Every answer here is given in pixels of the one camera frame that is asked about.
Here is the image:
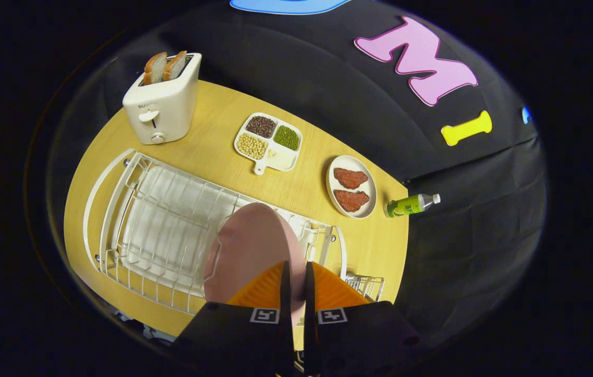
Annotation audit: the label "reddish brown meat patty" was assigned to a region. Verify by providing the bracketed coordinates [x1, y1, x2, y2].
[333, 168, 369, 190]
[333, 189, 371, 213]

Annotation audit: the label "green label drink bottle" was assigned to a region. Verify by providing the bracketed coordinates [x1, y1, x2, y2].
[383, 193, 442, 218]

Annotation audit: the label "metal wire basket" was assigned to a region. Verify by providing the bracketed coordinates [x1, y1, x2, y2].
[345, 274, 386, 304]

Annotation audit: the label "black backdrop cloth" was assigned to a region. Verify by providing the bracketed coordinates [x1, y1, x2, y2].
[48, 0, 550, 349]

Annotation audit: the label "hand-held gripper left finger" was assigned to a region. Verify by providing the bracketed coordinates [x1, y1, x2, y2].
[173, 261, 295, 377]

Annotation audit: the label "dark red beans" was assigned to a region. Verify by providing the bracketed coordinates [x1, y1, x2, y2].
[246, 116, 278, 139]

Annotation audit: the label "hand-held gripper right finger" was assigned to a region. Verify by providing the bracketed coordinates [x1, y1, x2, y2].
[304, 261, 424, 377]

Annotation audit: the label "pink plate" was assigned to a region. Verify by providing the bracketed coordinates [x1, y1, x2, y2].
[203, 202, 308, 328]

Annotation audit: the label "white toaster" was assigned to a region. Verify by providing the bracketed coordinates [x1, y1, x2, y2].
[122, 52, 203, 146]

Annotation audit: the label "yellow soybeans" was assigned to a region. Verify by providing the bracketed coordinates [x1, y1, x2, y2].
[236, 132, 269, 161]

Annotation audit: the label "toasted bread slice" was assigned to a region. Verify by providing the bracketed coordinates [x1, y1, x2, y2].
[142, 51, 168, 86]
[163, 50, 188, 81]

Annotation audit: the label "green mung beans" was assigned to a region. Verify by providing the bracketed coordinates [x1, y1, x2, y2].
[274, 125, 301, 152]

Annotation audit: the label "white plate with patties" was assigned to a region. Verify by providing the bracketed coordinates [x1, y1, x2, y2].
[325, 154, 378, 219]

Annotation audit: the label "white divided bean tray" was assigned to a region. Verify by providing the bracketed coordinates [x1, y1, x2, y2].
[233, 112, 303, 176]

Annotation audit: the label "white wire dish rack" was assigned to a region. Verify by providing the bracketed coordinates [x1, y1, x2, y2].
[82, 148, 348, 316]

